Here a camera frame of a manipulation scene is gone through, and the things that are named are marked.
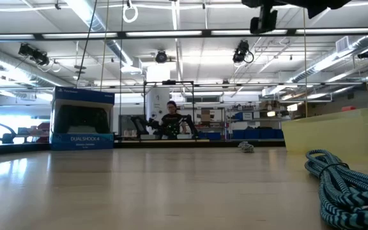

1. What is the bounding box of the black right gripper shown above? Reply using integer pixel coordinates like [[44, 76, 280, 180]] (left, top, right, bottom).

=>
[[241, 0, 279, 35]]

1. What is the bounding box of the white green braided USB-C cable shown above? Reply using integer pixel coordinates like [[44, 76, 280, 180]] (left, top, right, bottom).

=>
[[237, 141, 256, 154]]

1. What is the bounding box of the teal black braided USB-C cable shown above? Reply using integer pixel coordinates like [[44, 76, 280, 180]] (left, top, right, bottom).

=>
[[303, 148, 368, 230]]

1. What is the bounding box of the metal storage shelf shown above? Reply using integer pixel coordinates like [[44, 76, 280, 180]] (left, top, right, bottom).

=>
[[195, 100, 288, 142]]

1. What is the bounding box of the overhead LED light bar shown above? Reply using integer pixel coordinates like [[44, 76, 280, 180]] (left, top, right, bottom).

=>
[[0, 26, 368, 42]]

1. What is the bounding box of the yellow plastic bin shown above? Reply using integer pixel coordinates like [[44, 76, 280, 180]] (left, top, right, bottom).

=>
[[280, 106, 368, 162]]

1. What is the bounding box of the white round column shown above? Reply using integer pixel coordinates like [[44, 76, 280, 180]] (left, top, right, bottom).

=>
[[145, 65, 172, 135]]

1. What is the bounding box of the person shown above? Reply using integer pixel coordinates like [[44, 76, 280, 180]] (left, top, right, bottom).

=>
[[160, 100, 188, 141]]

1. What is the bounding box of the blue DualShock controller box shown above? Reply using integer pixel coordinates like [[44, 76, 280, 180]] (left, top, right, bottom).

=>
[[49, 86, 116, 151]]

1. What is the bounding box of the black ceiling camera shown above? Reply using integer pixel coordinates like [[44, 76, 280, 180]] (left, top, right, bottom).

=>
[[232, 39, 255, 65], [17, 42, 51, 67], [154, 49, 169, 65]]

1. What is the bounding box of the yellow hanging cable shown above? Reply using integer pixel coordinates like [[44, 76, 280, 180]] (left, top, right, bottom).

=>
[[99, 0, 111, 92], [302, 8, 310, 119]]

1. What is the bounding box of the silver round ventilation duct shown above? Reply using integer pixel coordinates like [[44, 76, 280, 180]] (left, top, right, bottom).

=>
[[287, 34, 368, 84], [0, 43, 73, 88]]

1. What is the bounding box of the background black rig frame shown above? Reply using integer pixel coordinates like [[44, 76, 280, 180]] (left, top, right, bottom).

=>
[[142, 79, 196, 141]]

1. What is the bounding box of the white cable loop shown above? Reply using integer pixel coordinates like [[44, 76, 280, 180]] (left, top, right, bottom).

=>
[[121, 1, 140, 24]]

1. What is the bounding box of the black aluminium table frame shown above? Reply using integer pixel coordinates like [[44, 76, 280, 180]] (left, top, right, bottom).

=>
[[0, 139, 287, 158]]

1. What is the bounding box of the black hanging cable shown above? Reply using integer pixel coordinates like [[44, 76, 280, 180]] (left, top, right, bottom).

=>
[[75, 0, 99, 88]]

